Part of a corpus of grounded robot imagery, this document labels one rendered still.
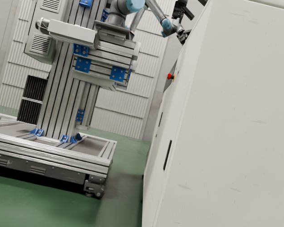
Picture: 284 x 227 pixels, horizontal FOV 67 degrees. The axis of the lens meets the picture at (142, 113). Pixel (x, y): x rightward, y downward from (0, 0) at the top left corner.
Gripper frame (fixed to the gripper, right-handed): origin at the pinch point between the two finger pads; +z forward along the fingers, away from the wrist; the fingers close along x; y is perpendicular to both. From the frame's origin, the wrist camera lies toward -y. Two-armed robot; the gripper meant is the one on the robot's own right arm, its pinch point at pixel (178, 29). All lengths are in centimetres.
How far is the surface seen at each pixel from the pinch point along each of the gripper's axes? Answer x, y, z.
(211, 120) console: 96, -11, 63
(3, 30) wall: -275, 332, -28
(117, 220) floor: 49, 8, 122
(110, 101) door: -291, 87, 59
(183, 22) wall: -306, -22, -146
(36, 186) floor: 36, 59, 122
